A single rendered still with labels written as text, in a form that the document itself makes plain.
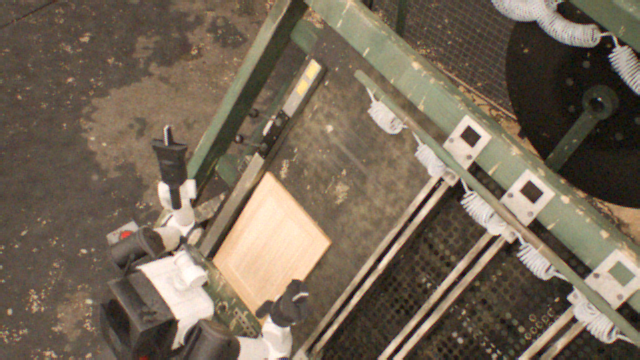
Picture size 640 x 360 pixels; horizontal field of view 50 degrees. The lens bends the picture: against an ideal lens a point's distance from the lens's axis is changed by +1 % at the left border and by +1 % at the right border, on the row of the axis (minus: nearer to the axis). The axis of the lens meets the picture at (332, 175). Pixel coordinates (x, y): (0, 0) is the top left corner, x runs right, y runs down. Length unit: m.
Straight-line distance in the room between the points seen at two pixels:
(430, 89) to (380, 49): 0.22
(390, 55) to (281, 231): 0.81
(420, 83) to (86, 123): 2.81
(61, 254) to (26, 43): 1.65
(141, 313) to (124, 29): 3.14
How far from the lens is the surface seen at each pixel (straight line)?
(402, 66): 2.11
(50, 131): 4.49
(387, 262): 2.22
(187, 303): 2.24
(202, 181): 2.86
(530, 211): 1.94
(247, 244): 2.68
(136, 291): 2.23
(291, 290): 1.99
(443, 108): 2.04
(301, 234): 2.49
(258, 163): 2.56
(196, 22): 5.08
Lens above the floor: 3.37
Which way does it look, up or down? 53 degrees down
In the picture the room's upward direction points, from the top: 12 degrees clockwise
